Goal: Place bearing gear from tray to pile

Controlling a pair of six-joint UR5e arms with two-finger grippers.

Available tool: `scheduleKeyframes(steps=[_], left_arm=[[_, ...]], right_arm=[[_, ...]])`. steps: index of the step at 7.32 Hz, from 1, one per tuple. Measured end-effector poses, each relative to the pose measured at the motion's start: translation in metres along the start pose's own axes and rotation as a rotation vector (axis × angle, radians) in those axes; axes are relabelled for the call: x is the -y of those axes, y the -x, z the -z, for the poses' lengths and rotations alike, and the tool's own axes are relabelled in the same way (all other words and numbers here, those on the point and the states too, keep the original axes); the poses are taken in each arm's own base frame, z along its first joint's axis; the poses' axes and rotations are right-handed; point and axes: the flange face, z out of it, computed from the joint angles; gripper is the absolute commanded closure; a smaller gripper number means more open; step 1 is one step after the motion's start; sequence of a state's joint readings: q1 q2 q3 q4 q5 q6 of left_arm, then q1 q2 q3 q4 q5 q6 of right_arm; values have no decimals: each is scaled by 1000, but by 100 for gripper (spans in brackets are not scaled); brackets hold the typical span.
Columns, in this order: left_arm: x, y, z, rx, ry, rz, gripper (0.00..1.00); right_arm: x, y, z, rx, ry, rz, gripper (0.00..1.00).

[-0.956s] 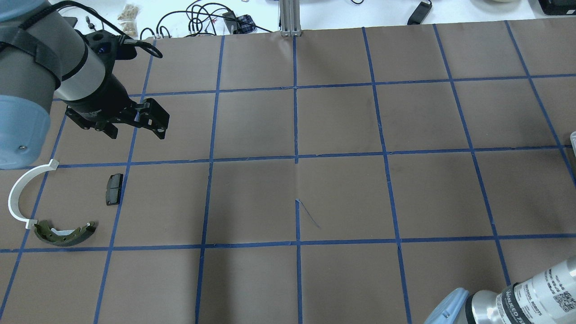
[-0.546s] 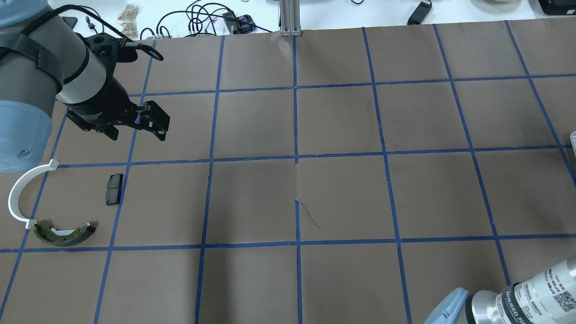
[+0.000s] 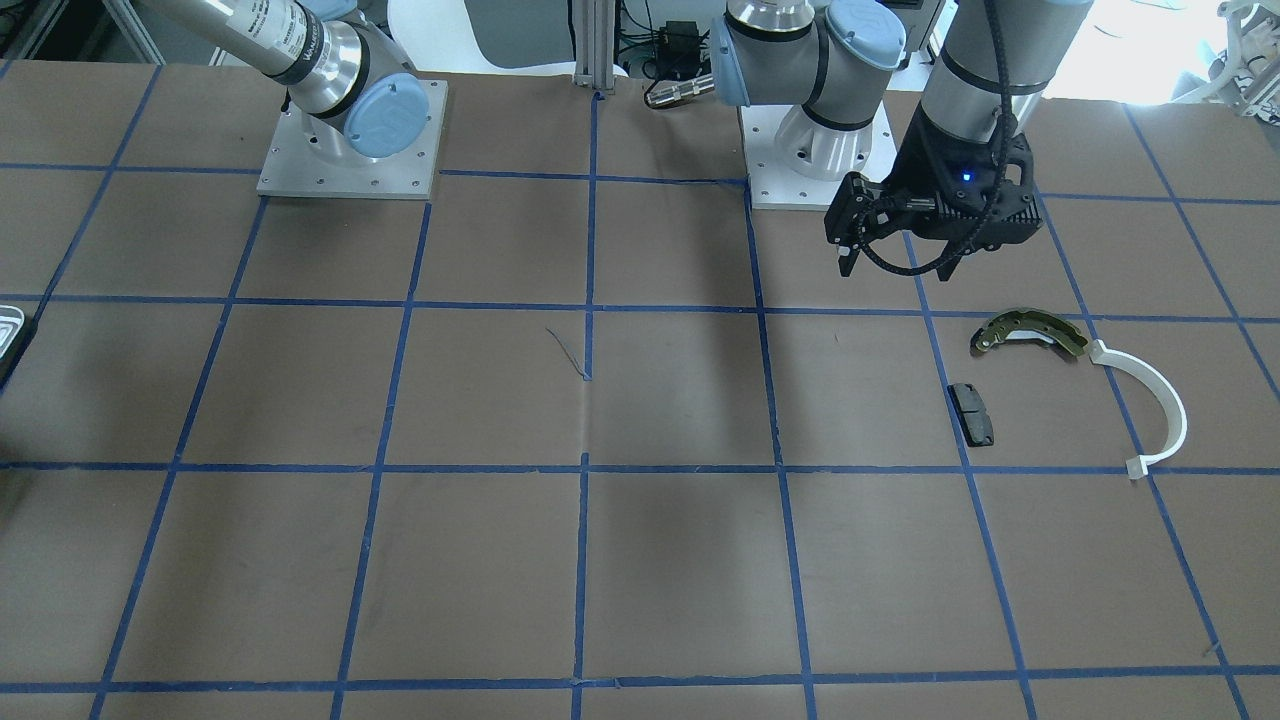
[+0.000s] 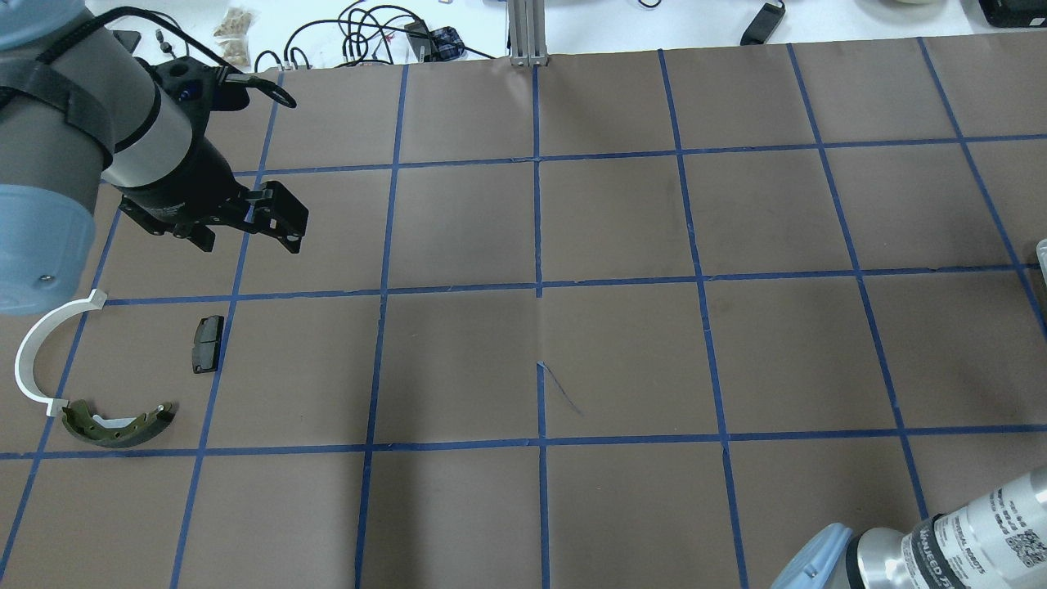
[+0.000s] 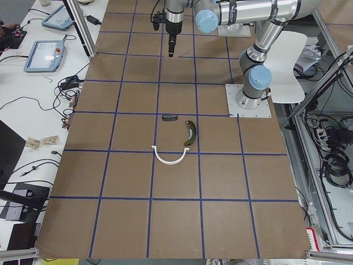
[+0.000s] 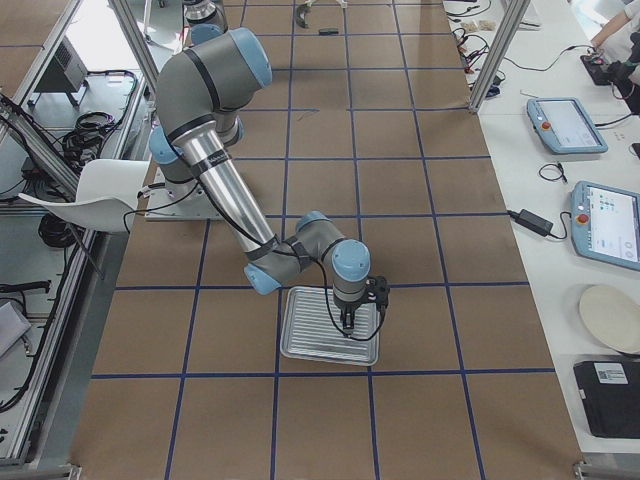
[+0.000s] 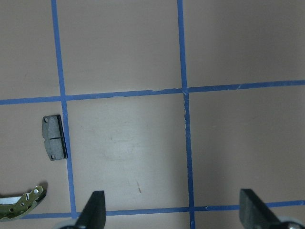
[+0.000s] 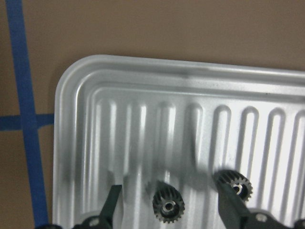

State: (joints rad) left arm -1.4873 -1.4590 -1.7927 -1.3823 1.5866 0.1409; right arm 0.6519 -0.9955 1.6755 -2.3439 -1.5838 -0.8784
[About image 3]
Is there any aluminium frame post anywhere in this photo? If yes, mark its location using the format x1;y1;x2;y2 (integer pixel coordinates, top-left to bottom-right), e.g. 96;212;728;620
570;0;617;95

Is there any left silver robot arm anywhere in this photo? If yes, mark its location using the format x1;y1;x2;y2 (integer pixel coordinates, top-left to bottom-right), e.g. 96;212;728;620
708;1;1091;281

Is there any white curved plastic part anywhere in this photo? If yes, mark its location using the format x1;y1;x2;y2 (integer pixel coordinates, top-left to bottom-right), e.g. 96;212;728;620
1085;338;1189;480

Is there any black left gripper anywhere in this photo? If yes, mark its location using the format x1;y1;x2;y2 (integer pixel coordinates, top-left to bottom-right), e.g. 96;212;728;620
824;128;1044;282

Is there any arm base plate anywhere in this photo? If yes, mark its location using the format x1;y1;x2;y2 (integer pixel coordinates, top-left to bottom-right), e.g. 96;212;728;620
256;79;449;200
739;105;897;211

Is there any black brake pad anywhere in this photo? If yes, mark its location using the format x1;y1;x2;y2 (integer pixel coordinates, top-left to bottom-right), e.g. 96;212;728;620
947;383;995;448

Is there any ribbed silver metal tray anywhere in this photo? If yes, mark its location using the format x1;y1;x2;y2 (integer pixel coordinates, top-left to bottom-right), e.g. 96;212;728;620
1;305;29;383

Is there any brass brake shoe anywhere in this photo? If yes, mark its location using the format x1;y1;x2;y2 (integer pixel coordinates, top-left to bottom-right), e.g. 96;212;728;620
970;307;1091;357

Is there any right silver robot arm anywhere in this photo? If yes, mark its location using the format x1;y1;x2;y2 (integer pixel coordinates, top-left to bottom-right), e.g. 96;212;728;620
150;1;430;159

